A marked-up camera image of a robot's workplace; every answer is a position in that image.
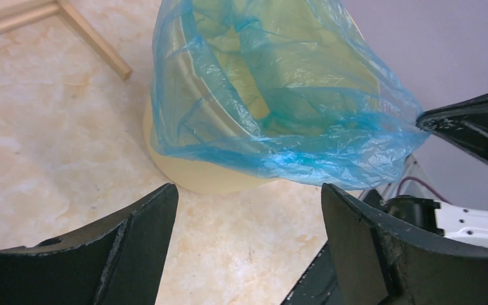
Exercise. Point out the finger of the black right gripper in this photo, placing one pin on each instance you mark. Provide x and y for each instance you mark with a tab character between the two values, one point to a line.
464	125

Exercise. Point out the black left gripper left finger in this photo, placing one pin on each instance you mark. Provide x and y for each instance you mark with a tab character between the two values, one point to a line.
118	259

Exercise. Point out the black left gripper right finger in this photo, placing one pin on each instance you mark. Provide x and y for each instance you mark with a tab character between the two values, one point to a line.
380	259

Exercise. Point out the blue plastic trash bag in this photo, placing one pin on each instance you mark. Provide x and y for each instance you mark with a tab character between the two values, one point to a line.
277	97

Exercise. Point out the yellow plastic trash bin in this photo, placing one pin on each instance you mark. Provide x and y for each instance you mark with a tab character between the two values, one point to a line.
210	168

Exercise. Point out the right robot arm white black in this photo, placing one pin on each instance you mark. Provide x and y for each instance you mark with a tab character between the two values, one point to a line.
416	203

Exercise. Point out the wooden drying rack frame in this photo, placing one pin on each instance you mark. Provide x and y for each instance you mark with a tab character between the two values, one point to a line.
16	14

